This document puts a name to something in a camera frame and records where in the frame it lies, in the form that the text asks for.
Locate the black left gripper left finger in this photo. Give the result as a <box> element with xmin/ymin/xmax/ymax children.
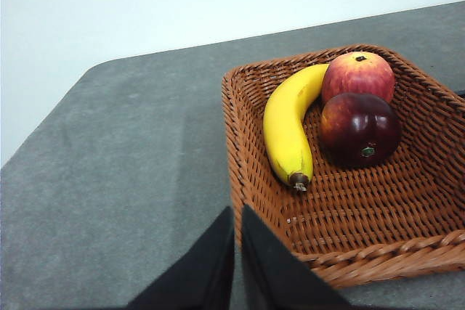
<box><xmin>126</xmin><ymin>205</ymin><xmax>235</xmax><ymax>310</ymax></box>

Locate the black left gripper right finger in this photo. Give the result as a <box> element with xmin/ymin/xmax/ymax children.
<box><xmin>240</xmin><ymin>203</ymin><xmax>359</xmax><ymax>310</ymax></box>

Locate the brown wicker basket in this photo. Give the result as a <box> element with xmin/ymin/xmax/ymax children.
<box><xmin>221</xmin><ymin>44</ymin><xmax>465</xmax><ymax>289</ymax></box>

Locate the yellow banana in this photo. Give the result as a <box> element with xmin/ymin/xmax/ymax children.
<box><xmin>262</xmin><ymin>63</ymin><xmax>331</xmax><ymax>193</ymax></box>

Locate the dark red plum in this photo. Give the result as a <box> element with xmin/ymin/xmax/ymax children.
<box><xmin>318</xmin><ymin>91</ymin><xmax>403</xmax><ymax>169</ymax></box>

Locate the red yellow apple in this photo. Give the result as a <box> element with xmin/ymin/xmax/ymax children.
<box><xmin>321</xmin><ymin>52</ymin><xmax>396</xmax><ymax>105</ymax></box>

